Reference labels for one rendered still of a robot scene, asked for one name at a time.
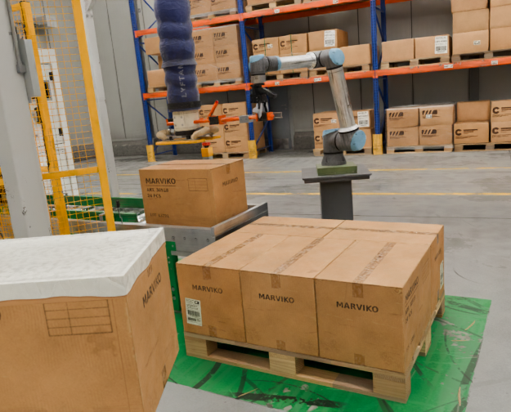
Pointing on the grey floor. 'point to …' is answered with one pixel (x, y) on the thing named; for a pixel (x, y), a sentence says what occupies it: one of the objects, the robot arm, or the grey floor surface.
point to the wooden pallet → (289, 368)
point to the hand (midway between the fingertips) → (264, 116)
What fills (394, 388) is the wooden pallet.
